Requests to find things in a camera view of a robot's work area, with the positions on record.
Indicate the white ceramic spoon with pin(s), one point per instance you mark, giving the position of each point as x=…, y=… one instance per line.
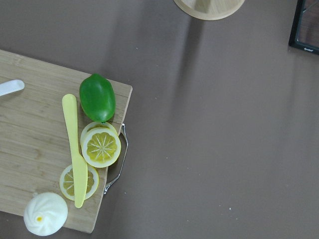
x=11, y=87

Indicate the upper lemon slice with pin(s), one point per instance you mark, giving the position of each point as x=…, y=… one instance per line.
x=100, y=144

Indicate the lemon slice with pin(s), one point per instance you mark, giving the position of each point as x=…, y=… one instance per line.
x=66, y=182
x=100, y=144

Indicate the green lime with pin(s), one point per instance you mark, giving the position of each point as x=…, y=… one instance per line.
x=97, y=98

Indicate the yellow plastic knife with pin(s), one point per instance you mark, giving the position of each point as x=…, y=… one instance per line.
x=79, y=165

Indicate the lower lemon slice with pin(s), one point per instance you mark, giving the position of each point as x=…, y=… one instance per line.
x=66, y=182

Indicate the wooden mug tree stand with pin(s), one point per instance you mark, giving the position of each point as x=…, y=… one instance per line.
x=209, y=9

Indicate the bamboo cutting board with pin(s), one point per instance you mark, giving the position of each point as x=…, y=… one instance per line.
x=34, y=145

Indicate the white steamed bun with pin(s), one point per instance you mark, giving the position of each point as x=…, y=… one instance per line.
x=45, y=214

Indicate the black framed glass rack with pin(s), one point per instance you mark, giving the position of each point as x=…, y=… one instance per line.
x=305, y=28

